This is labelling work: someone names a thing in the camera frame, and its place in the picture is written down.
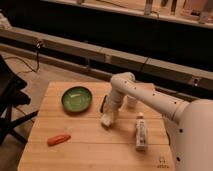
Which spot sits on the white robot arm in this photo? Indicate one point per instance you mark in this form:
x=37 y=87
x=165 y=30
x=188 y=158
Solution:
x=194 y=119

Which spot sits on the black rectangular block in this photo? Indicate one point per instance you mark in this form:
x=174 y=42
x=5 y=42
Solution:
x=103 y=103

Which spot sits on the white sponge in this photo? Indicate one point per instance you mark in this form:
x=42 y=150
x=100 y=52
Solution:
x=107 y=120

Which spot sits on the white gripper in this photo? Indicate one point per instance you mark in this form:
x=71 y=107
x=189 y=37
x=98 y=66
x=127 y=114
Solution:
x=111 y=114

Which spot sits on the white squeeze bottle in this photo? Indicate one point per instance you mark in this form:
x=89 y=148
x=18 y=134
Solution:
x=141 y=141

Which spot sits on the orange carrot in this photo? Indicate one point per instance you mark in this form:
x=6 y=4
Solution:
x=58 y=139

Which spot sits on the green bowl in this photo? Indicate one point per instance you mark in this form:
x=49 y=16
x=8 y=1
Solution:
x=76 y=99

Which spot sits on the black office chair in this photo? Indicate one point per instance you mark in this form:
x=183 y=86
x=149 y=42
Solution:
x=11 y=95

